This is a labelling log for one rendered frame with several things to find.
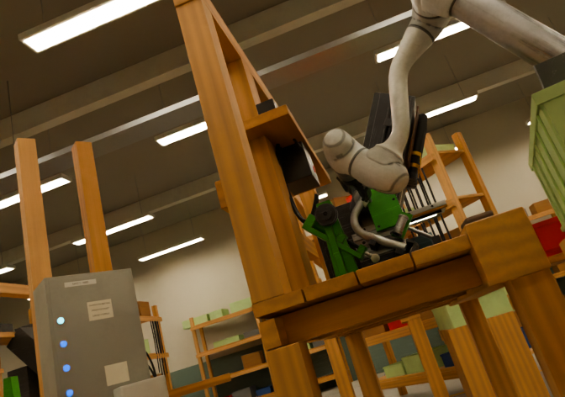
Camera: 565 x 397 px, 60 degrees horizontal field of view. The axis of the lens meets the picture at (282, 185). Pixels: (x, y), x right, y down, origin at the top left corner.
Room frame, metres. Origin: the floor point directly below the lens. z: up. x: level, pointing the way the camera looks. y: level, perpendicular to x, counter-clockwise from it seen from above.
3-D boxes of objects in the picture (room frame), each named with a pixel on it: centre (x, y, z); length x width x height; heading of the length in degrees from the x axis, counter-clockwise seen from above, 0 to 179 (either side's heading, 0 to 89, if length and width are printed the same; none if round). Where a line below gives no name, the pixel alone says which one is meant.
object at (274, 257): (1.98, -0.01, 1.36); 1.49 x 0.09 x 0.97; 170
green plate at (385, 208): (1.85, -0.35, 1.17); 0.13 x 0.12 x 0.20; 170
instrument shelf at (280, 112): (1.98, -0.05, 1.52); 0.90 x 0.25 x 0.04; 170
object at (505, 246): (1.88, -0.58, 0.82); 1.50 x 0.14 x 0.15; 170
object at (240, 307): (10.83, 1.41, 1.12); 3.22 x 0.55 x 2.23; 82
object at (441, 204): (1.99, -0.42, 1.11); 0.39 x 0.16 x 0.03; 80
